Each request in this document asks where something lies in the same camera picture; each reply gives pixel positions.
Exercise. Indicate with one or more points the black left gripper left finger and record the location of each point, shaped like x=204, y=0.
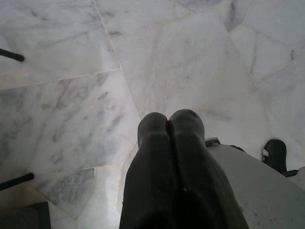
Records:
x=150, y=171

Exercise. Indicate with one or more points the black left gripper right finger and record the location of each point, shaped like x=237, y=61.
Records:
x=197, y=171

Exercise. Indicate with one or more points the dark grey block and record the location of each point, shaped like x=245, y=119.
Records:
x=23, y=217

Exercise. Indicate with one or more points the black metal table leg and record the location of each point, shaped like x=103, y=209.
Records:
x=21, y=179
x=14, y=56

